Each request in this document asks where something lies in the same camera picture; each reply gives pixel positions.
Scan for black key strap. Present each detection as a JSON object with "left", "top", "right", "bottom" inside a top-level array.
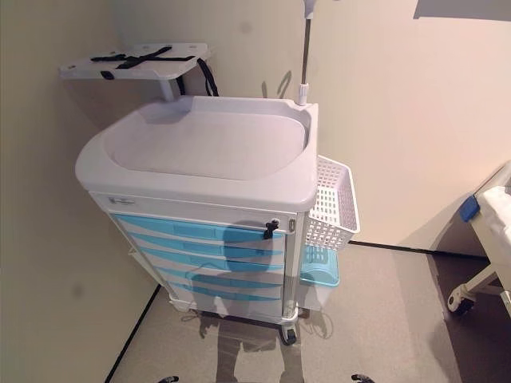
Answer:
[{"left": 262, "top": 217, "right": 280, "bottom": 240}]

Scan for grey wall panel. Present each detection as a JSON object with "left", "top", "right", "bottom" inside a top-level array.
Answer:
[{"left": 413, "top": 0, "right": 511, "bottom": 20}]

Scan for white side shelf board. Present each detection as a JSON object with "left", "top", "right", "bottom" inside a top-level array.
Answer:
[{"left": 58, "top": 42, "right": 213, "bottom": 81}]

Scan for tall blue white cart drawer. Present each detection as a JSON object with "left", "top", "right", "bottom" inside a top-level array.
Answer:
[{"left": 165, "top": 280, "right": 284, "bottom": 322}]

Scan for white medical cart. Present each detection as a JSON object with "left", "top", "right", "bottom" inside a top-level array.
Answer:
[{"left": 75, "top": 94, "right": 320, "bottom": 346}]

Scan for blue bed corner bumper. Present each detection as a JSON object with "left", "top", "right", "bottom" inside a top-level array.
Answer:
[{"left": 458, "top": 194, "right": 481, "bottom": 221}]

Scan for white perforated plastic basket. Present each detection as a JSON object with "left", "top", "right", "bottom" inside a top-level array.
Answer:
[{"left": 304, "top": 154, "right": 362, "bottom": 246}]

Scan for black cart caster wheel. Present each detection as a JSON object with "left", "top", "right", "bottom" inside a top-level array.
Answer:
[{"left": 279, "top": 322, "right": 300, "bottom": 346}]

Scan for white hospital bed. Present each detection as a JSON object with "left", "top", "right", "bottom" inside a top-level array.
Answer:
[{"left": 446, "top": 159, "right": 511, "bottom": 317}]

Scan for grey bed caster wheel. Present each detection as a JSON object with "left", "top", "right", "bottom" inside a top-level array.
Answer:
[{"left": 446, "top": 288, "right": 477, "bottom": 317}]

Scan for silver IV pole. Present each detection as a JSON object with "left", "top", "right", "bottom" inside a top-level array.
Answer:
[{"left": 295, "top": 0, "right": 317, "bottom": 107}]

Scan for blue lidded waste bin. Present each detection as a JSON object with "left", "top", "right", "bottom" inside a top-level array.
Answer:
[{"left": 296, "top": 242, "right": 342, "bottom": 314}]

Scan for black hanging strap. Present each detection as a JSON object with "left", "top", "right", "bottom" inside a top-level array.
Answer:
[{"left": 196, "top": 57, "right": 220, "bottom": 98}]

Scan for black buckle strap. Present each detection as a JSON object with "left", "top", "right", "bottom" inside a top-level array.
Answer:
[{"left": 90, "top": 46, "right": 193, "bottom": 81}]

